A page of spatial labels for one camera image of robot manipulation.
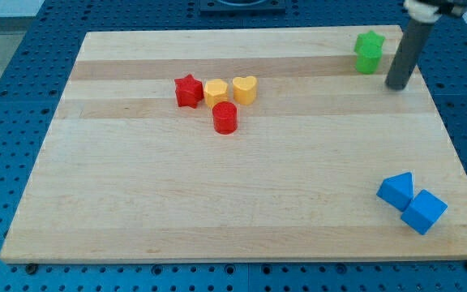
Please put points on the green cylinder block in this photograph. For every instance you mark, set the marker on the green cylinder block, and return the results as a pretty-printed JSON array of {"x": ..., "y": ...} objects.
[{"x": 368, "y": 59}]

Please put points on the green star block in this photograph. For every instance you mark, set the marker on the green star block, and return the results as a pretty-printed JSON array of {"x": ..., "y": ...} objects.
[{"x": 369, "y": 38}]

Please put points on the wooden board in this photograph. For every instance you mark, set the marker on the wooden board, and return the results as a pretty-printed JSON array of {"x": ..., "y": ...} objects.
[{"x": 125, "y": 175}]

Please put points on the red cylinder block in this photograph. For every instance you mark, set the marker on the red cylinder block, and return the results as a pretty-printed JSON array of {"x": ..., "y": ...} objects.
[{"x": 225, "y": 117}]

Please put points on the yellow hexagon block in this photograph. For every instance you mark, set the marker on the yellow hexagon block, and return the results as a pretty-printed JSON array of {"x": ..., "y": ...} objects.
[{"x": 215, "y": 91}]

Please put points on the yellow heart block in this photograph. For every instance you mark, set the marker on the yellow heart block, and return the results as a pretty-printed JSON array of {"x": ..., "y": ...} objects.
[{"x": 245, "y": 89}]

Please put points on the red star block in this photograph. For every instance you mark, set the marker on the red star block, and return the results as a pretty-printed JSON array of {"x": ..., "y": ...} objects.
[{"x": 189, "y": 91}]

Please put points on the blue triangle block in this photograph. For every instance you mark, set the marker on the blue triangle block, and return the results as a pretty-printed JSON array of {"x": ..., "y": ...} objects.
[{"x": 397, "y": 190}]

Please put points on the blue cube block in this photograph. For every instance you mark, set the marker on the blue cube block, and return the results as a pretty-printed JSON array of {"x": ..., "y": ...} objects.
[{"x": 424, "y": 211}]

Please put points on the grey pusher rod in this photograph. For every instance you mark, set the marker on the grey pusher rod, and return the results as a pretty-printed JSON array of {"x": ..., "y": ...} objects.
[{"x": 407, "y": 54}]

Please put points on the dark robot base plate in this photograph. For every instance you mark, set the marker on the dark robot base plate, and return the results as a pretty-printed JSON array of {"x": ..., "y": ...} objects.
[{"x": 241, "y": 6}]

